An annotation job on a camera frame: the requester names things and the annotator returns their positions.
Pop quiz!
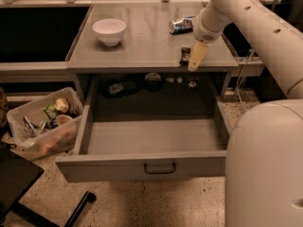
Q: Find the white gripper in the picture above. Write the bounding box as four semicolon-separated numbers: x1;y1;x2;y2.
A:
187;3;232;72

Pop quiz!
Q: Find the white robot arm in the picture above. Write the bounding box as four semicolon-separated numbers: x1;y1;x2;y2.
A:
193;0;303;227

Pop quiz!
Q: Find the grey open top drawer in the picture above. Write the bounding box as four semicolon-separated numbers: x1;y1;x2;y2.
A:
55;74;235;183

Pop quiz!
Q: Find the crushed blue soda can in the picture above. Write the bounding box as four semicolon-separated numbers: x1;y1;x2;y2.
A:
169;16;193;34

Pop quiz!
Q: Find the black round object under desk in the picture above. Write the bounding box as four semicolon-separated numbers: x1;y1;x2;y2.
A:
144;73;163;92

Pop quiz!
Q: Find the grey metal cabinet desk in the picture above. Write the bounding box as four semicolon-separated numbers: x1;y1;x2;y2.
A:
64;2;240;102

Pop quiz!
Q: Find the white ceramic bowl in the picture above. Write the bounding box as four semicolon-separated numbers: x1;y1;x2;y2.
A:
92;19;127;46

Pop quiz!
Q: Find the clear plastic storage bin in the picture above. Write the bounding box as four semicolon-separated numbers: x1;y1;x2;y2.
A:
7;87;83;152

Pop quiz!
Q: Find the black chair base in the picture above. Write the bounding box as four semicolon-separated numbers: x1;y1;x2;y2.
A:
0;142;98;227

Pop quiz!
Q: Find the white hanging cable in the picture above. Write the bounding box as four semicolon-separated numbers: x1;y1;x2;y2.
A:
235;47;255;106

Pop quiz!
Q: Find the black drawer handle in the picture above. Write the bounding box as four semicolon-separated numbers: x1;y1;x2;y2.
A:
143;163;176;175

